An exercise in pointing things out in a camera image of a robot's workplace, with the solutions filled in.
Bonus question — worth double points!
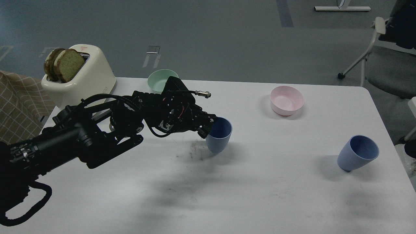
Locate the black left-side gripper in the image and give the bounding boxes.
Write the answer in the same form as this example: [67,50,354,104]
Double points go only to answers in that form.
[143,76,217,139]

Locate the blue cup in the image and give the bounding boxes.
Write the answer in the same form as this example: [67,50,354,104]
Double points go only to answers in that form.
[206,117,233,154]
[337,135,380,172]

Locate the black left-side robot arm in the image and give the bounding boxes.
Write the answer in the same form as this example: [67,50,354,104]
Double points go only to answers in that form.
[0,76,217,227]

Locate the green bowl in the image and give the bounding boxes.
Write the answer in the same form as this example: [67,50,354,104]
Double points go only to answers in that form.
[147,69,179,94]

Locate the pink bowl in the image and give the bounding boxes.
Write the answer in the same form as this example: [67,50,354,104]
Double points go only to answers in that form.
[269,85,305,116]

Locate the silver floor plate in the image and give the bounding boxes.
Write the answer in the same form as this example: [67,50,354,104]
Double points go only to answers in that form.
[147,45,161,54]

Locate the cream toaster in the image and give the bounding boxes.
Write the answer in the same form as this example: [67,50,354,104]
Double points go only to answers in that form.
[41,44,116,110]

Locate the front bread slice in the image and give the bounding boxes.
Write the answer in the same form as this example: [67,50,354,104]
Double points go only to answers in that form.
[53,48,85,83]

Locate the bread slice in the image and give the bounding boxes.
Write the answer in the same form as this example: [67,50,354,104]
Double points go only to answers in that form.
[53,48,85,83]
[44,48,65,82]

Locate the rear bread slice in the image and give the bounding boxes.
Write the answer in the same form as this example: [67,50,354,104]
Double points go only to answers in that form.
[44,48,65,82]

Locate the white stand base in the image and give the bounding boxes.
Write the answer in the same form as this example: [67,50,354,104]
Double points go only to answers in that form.
[314,0,371,12]

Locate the grey office chair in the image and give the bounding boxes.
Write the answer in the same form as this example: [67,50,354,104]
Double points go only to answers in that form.
[337,0,416,99]

